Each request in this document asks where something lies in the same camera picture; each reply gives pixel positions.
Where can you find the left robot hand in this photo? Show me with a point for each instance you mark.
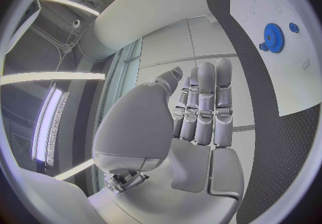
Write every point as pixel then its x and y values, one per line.
pixel 141 127

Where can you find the white round column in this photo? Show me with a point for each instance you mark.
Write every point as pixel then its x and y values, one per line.
pixel 151 6

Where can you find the blue round plug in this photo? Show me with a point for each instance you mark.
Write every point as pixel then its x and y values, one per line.
pixel 293 28

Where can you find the large blue gear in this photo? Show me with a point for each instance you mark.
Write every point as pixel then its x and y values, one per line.
pixel 276 43

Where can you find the white dome camera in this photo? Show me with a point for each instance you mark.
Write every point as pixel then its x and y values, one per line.
pixel 76 23

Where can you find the glowing light bar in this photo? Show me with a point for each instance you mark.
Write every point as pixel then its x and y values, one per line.
pixel 46 123

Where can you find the white task board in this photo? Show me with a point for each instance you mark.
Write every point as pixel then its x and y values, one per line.
pixel 289 79

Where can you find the small blue gear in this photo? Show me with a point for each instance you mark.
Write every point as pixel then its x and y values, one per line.
pixel 263 47

